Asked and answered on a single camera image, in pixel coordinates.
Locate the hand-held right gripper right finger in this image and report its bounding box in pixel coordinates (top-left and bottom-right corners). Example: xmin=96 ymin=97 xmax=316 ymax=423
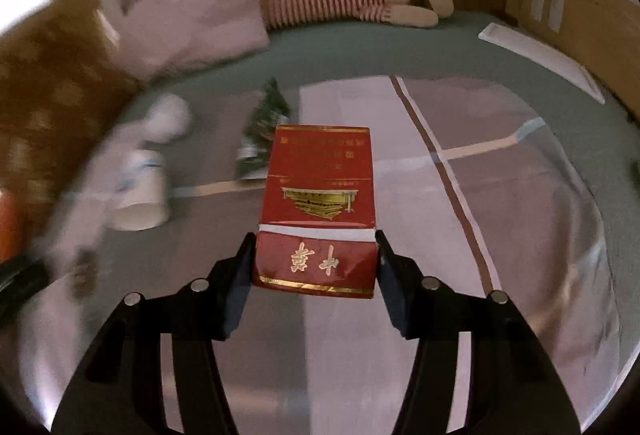
xmin=375 ymin=229 xmax=585 ymax=435

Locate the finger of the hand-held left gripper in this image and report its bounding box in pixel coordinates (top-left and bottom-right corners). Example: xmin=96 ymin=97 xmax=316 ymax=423
xmin=0 ymin=261 xmax=53 ymax=316

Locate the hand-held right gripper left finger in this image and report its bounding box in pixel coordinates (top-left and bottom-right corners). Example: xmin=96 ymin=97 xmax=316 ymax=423
xmin=50 ymin=231 xmax=257 ymax=435

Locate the red cigarette pack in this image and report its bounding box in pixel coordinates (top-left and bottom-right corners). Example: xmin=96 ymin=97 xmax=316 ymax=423
xmin=251 ymin=125 xmax=378 ymax=301

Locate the orange cushion with black marks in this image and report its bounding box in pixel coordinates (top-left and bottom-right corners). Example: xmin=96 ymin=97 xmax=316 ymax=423
xmin=0 ymin=192 xmax=23 ymax=263

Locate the pale striped blanket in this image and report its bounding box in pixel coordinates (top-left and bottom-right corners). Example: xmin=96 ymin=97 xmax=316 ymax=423
xmin=30 ymin=75 xmax=626 ymax=435

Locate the white paper cup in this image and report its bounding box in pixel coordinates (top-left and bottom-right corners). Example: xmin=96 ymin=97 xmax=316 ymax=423
xmin=111 ymin=149 xmax=172 ymax=232

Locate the crumpled green wrapper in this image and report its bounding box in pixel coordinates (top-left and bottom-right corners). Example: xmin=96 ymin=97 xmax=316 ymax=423
xmin=235 ymin=77 xmax=292 ymax=183

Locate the brown floral pillow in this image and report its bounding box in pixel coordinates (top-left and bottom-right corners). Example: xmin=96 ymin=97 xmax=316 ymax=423
xmin=0 ymin=0 xmax=146 ymax=236

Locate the crumpled white tissue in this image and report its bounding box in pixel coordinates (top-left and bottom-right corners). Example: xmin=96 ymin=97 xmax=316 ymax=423
xmin=142 ymin=94 xmax=194 ymax=143

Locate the bed with green sheet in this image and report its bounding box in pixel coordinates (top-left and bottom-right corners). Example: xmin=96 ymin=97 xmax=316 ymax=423
xmin=0 ymin=7 xmax=640 ymax=435

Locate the pink pillow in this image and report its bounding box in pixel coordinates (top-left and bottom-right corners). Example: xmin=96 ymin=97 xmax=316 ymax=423
xmin=97 ymin=0 xmax=273 ymax=83

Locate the flat white paper box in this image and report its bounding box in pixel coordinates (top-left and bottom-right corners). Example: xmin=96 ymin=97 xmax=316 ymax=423
xmin=477 ymin=21 xmax=607 ymax=104

